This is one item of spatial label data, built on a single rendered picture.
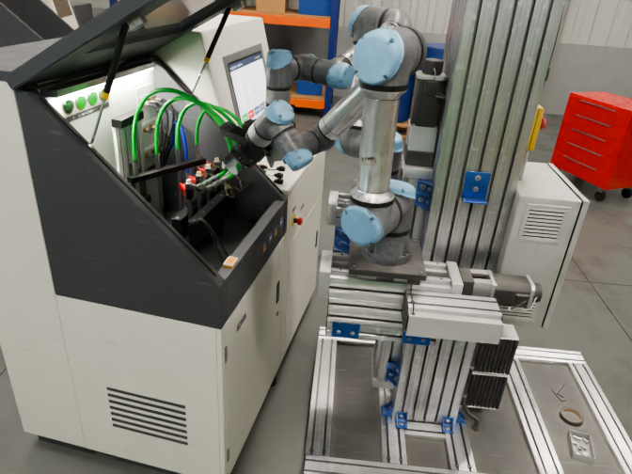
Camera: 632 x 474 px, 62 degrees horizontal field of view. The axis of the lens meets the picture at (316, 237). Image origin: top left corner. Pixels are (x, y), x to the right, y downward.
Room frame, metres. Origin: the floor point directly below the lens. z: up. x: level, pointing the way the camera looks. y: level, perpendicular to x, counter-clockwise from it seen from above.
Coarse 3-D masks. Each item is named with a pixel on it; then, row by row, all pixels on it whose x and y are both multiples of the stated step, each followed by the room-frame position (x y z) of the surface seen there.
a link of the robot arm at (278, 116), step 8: (272, 104) 1.43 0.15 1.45; (280, 104) 1.44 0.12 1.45; (288, 104) 1.46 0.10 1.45; (264, 112) 1.44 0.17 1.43; (272, 112) 1.42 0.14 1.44; (280, 112) 1.42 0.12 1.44; (288, 112) 1.44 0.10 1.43; (256, 120) 1.48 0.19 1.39; (264, 120) 1.44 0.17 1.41; (272, 120) 1.42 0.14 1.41; (280, 120) 1.41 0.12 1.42; (288, 120) 1.42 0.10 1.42; (256, 128) 1.46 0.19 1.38; (264, 128) 1.44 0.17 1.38; (272, 128) 1.42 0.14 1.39; (280, 128) 1.42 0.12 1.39; (264, 136) 1.45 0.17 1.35; (272, 136) 1.42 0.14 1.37
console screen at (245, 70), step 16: (256, 48) 2.54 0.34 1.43; (224, 64) 2.16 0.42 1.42; (240, 64) 2.32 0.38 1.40; (256, 64) 2.50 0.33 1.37; (240, 80) 2.28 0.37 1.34; (256, 80) 2.45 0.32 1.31; (240, 96) 2.24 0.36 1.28; (256, 96) 2.41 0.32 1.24; (240, 112) 2.20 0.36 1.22; (256, 112) 2.37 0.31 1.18
